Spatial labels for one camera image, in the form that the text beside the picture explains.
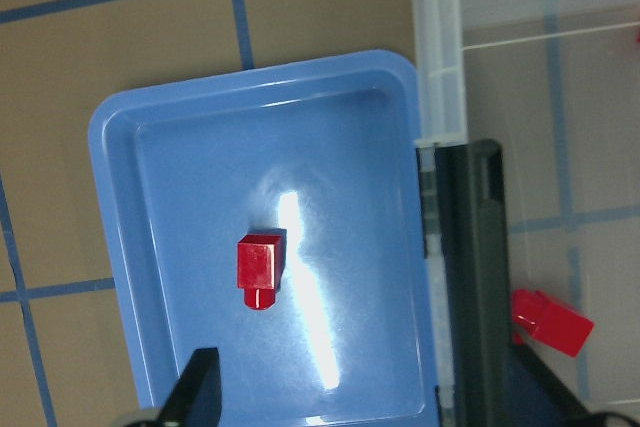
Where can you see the clear plastic storage box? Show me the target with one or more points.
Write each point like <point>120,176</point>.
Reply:
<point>556,84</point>

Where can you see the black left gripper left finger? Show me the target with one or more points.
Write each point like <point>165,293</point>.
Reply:
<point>196,399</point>

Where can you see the red block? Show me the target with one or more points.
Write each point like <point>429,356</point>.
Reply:
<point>260,265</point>
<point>549,321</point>

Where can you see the black box latch handle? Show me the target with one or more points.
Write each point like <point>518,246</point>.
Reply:
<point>472,215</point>

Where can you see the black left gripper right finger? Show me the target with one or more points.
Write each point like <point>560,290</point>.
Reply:
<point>538,398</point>

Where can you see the blue plastic tray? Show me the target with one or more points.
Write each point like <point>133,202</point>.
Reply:
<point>274,216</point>

